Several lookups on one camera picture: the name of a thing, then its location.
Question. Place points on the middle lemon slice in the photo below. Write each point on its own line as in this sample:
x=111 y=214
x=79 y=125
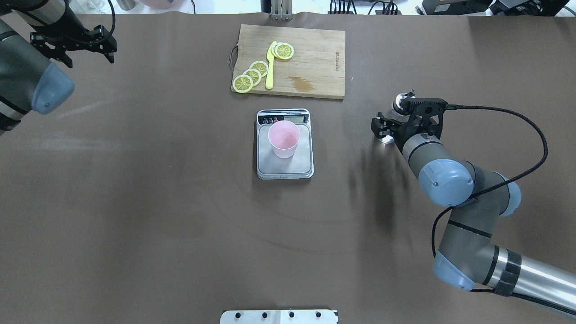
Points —
x=254 y=74

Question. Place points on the yellow plastic knife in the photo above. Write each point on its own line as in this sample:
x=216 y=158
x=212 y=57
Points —
x=269 y=83

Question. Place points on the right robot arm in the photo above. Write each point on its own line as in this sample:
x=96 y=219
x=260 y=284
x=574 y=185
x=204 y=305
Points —
x=473 y=199

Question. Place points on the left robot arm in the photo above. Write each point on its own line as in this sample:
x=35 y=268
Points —
x=30 y=77

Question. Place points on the pink plastic cup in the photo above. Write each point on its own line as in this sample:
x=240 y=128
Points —
x=284 y=136

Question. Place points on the glass sauce bottle steel top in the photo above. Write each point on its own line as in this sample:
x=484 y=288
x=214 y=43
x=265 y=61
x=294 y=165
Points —
x=396 y=112

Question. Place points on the bamboo cutting board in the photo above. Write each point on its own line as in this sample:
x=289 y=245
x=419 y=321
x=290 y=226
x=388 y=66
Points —
x=316 y=70

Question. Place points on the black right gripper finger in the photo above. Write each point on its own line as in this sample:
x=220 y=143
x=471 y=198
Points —
x=383 y=126
x=422 y=107

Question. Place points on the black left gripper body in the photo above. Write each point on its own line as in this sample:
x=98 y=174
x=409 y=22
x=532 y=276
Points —
x=70 y=25

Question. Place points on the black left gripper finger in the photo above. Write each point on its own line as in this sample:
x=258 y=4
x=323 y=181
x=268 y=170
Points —
x=105 y=42
x=57 y=52

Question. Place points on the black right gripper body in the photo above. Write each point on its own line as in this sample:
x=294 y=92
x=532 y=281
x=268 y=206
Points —
x=398 y=128

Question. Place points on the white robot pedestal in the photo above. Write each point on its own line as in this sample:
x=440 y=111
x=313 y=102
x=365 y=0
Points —
x=287 y=316

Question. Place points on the aluminium frame post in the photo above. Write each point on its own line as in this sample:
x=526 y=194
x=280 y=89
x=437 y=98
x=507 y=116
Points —
x=281 y=10

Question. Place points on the silver digital kitchen scale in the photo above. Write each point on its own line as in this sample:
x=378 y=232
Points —
x=270 y=166

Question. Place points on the lemon slice near knife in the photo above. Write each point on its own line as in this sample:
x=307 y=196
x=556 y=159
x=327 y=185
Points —
x=261 y=67

